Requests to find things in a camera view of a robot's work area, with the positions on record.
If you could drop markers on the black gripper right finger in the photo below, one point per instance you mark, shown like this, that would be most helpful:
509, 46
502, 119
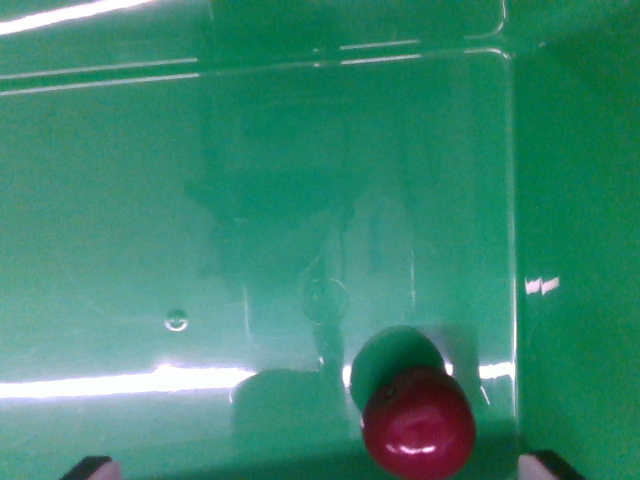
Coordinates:
545, 468

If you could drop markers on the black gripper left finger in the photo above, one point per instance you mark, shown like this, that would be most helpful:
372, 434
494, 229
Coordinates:
95, 469

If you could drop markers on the dark red cherry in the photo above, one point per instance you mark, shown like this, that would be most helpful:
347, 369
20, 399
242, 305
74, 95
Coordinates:
419, 425

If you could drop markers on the green plastic bin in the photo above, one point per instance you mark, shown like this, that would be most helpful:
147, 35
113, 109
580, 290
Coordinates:
250, 200

